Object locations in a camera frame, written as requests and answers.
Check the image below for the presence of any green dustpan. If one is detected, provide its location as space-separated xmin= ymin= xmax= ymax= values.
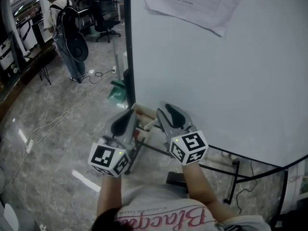
xmin=106 ymin=78 xmax=127 ymax=105

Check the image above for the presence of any long white floor cable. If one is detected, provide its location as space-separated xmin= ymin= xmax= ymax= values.
xmin=28 ymin=66 xmax=116 ymax=144

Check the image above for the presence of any person's left forearm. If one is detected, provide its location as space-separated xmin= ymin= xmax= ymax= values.
xmin=96 ymin=173 xmax=123 ymax=224

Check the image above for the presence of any person's white printed t-shirt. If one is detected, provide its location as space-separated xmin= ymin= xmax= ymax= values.
xmin=115 ymin=184 xmax=273 ymax=231

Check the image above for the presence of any thin black hanging cable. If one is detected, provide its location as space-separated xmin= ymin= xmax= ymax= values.
xmin=236 ymin=159 xmax=258 ymax=214

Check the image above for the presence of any person's right forearm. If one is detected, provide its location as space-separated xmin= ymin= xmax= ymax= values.
xmin=180 ymin=162 xmax=244 ymax=226

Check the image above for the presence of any wooden desk with hairpin legs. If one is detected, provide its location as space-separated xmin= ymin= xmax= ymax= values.
xmin=22 ymin=40 xmax=60 ymax=85

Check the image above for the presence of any black floor cable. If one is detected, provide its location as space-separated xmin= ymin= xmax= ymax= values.
xmin=81 ymin=67 xmax=114 ymax=84

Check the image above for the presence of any white appliance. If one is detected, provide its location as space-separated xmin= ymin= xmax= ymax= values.
xmin=0 ymin=37 xmax=15 ymax=71

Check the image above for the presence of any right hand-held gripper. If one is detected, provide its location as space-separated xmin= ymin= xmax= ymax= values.
xmin=156 ymin=103 xmax=209 ymax=167

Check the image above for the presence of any cream box with red dot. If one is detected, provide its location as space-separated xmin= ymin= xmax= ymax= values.
xmin=131 ymin=103 xmax=160 ymax=137

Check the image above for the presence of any white partition board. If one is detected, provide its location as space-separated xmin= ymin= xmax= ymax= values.
xmin=123 ymin=0 xmax=308 ymax=172

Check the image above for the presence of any white paper sheet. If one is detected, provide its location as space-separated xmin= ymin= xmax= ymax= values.
xmin=140 ymin=0 xmax=246 ymax=38

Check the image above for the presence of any white plastic test stick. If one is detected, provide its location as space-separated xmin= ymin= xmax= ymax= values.
xmin=143 ymin=119 xmax=160 ymax=131

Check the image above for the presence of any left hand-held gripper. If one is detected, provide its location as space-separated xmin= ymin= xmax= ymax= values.
xmin=88 ymin=109 xmax=138 ymax=178

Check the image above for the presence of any black office chair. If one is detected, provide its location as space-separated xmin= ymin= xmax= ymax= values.
xmin=92 ymin=0 xmax=122 ymax=44

